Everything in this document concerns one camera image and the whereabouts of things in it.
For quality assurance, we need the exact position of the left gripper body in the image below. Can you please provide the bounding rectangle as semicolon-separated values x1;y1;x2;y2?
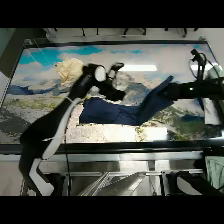
103;81;127;102

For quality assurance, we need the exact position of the blue T-shirt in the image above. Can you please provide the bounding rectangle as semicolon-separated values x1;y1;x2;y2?
79;75;176;127

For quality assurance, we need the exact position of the cream garment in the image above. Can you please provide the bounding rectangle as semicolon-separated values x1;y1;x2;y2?
54;57;86;86

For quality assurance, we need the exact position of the white garment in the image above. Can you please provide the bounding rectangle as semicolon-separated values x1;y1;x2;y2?
201;64;224;127

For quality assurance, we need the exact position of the pale green garment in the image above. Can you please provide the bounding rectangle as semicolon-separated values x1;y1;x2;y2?
203;155;224;195

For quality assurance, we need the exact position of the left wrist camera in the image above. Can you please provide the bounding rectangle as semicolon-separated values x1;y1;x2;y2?
108;61;125;83

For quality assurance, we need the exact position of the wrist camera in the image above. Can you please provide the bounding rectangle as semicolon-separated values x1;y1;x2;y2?
190;48;208;81
108;61;125;83

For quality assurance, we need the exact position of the silver frame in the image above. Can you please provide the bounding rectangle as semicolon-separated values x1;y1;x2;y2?
0;150;224;197

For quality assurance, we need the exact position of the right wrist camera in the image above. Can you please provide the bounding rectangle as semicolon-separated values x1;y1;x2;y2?
190;48;208;81

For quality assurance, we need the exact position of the black cable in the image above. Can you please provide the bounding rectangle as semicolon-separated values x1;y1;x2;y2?
201;52;224;80

